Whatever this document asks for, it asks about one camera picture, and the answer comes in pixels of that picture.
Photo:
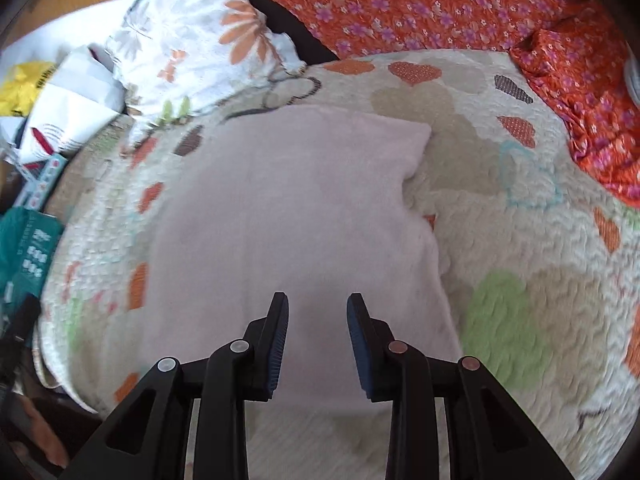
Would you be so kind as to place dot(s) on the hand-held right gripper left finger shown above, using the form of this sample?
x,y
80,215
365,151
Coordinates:
x,y
277,350

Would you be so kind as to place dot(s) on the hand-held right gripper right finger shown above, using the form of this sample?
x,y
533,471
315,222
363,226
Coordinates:
x,y
357,350

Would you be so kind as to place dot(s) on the light pink towel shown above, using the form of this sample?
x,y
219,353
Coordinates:
x,y
300,210

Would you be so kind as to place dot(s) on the heart print quilt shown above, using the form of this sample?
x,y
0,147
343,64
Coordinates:
x,y
525,260

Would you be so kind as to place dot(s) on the black object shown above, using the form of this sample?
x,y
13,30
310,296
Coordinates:
x,y
20,330

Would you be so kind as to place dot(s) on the teal box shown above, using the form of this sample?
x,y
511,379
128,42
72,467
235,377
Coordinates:
x,y
30,250

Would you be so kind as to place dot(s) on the blue dotted box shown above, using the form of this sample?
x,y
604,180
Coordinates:
x,y
45,175

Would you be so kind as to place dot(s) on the white floral pillow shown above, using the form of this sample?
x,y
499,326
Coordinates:
x,y
200,45

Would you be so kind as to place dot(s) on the black cloth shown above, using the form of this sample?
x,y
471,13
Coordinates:
x,y
295,30

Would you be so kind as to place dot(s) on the white paper bag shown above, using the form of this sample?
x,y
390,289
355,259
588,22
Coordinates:
x,y
70,105

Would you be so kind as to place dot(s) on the orange floral blanket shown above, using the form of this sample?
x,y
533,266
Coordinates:
x,y
400,5

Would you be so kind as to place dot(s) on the yellow plastic bag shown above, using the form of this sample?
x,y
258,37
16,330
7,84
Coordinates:
x,y
22,85

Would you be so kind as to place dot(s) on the white sheet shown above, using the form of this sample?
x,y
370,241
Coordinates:
x,y
65,30

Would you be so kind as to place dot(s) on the white round object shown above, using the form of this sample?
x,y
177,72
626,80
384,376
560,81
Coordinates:
x,y
633,80

